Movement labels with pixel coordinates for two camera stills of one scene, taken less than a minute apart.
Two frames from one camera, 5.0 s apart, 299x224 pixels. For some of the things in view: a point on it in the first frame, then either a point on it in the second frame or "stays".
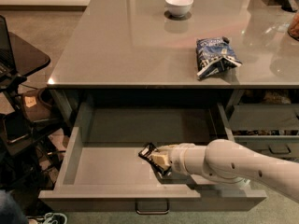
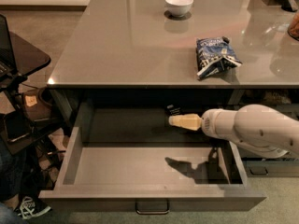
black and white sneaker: (49, 217) -> (28, 207)
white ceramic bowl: (178, 5) stays
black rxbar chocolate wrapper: (146, 153) -> (173, 109)
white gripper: (176, 159) -> (209, 123)
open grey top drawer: (99, 168) stays
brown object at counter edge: (293, 28) stays
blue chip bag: (215, 55) stays
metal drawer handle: (152, 212) stays
